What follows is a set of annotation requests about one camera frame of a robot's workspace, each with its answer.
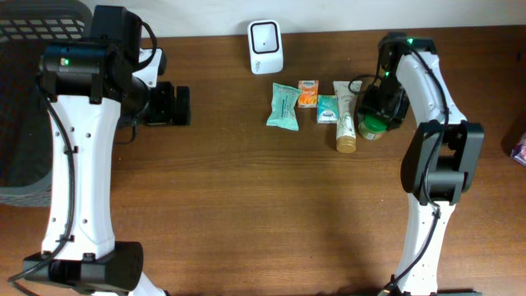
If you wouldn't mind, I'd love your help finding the green lid glass jar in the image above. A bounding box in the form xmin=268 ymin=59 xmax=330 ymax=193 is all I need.
xmin=358 ymin=114 xmax=388 ymax=141

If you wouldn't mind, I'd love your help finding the white cream tube gold cap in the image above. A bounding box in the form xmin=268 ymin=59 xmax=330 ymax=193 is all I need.
xmin=333 ymin=81 xmax=362 ymax=153

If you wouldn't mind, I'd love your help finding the teal tissue pack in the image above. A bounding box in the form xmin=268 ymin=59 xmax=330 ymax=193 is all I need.
xmin=316 ymin=95 xmax=339 ymax=124

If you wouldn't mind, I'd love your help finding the orange tissue pack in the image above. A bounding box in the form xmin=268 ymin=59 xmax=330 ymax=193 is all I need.
xmin=298 ymin=81 xmax=319 ymax=108

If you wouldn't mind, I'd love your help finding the teal pouch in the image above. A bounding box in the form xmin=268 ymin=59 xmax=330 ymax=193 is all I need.
xmin=266 ymin=83 xmax=301 ymax=132

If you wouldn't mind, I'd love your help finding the red purple snack package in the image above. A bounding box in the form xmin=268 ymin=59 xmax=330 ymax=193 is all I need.
xmin=510 ymin=133 xmax=526 ymax=167

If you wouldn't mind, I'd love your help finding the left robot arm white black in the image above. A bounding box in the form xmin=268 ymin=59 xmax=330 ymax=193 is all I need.
xmin=8 ymin=5 xmax=191 ymax=296

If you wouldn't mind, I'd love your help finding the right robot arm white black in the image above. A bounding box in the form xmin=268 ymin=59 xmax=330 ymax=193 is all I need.
xmin=358 ymin=32 xmax=484 ymax=295

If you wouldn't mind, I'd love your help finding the grey plastic mesh basket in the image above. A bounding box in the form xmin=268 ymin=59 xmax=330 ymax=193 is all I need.
xmin=1 ymin=0 xmax=92 ymax=207

